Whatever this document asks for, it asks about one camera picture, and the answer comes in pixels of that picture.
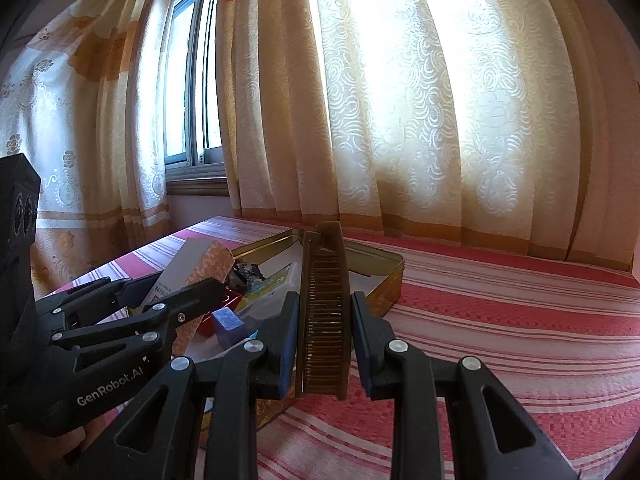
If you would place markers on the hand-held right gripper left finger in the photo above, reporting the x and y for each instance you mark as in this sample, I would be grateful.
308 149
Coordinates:
287 360

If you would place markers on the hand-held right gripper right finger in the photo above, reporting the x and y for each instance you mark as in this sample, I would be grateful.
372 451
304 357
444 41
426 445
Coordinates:
362 355

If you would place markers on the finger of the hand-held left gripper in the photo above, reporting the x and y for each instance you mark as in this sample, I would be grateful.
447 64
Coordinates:
100 295
190 300

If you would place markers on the white box with orange side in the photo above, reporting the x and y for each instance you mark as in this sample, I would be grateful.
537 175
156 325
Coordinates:
200 265

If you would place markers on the purple block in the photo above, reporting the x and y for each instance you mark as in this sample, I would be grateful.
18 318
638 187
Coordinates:
227 322

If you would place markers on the brown comb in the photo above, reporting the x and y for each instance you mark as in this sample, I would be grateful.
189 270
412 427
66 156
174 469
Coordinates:
325 310

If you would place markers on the grey speckled stone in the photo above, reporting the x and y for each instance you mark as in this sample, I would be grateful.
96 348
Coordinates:
245 275

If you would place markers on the gold metal tin box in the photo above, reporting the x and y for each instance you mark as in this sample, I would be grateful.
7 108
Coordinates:
385 290

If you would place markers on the clear pack of cards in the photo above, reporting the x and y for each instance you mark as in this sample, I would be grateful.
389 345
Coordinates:
270 285

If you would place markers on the person's left hand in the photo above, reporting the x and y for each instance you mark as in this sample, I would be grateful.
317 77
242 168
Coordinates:
60 442

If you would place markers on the wooden window sill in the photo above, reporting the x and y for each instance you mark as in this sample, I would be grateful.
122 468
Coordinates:
200 185

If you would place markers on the red striped tablecloth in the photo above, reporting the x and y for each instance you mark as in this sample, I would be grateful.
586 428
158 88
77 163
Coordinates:
500 335

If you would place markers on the cream floral lace curtain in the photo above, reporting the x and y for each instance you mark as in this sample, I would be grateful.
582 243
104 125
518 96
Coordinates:
100 135

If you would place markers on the sliding window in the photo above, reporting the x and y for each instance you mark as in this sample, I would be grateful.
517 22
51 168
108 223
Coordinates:
200 85

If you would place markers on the cream patterned curtain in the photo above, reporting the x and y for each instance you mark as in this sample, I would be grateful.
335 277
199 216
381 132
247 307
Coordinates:
425 110

